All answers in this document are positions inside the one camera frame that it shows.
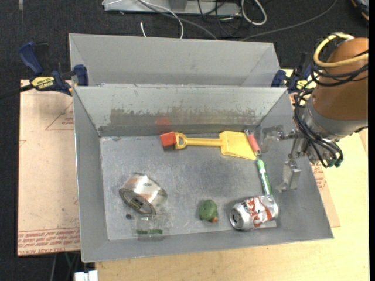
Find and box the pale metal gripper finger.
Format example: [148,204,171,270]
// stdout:
[261,125,297,153]
[274,153,302,194]

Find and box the red marker pen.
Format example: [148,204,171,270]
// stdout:
[244,129,262,156]

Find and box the green and white marker pen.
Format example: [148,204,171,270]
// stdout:
[255,159,273,196]

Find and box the yellow toy shovel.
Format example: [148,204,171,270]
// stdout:
[175,131,257,161]

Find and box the crushed silver can, red print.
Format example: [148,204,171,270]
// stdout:
[229,194,279,232]

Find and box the grey metal bin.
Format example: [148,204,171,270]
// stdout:
[69,33,334,263]

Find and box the green toy with orange tip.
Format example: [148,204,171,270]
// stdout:
[198,199,219,223]

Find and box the red block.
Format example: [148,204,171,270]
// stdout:
[159,131,177,152]

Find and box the crushed silver can, orange print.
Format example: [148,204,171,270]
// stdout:
[118,172,168,215]

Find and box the clear plastic cup, green print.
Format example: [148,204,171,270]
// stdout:
[135,215,171,241]

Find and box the brown cardboard board, red print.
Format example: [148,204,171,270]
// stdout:
[17,79,341,257]

